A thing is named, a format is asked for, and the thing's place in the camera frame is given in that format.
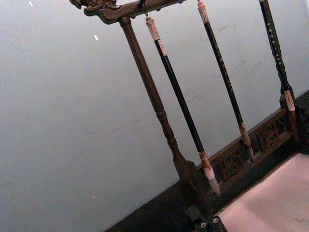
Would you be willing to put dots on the plain pale wall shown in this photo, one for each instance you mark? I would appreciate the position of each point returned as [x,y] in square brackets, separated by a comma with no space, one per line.
[60,108]

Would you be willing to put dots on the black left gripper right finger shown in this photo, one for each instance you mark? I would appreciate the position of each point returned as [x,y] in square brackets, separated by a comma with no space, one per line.
[218,226]

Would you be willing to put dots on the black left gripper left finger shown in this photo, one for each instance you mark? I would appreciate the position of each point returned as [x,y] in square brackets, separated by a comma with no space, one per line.
[195,217]

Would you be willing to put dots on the slim black brush tan bristles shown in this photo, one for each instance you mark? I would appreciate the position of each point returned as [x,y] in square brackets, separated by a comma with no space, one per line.
[222,62]

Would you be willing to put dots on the white felt writing mat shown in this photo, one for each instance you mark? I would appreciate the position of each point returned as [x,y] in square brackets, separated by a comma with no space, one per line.
[265,198]

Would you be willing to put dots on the black calligraphy brush white bristles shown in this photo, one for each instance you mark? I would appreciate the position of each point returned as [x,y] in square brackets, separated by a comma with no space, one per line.
[178,94]

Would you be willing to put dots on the speckled black brush brown bristles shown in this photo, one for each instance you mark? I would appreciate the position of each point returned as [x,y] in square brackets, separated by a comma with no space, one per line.
[274,41]

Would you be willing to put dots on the dark carved wooden brush rack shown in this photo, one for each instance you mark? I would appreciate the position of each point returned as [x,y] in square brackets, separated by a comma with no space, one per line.
[144,75]

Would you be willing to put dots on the black table cloth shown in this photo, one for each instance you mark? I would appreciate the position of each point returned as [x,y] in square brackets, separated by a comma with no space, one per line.
[157,212]

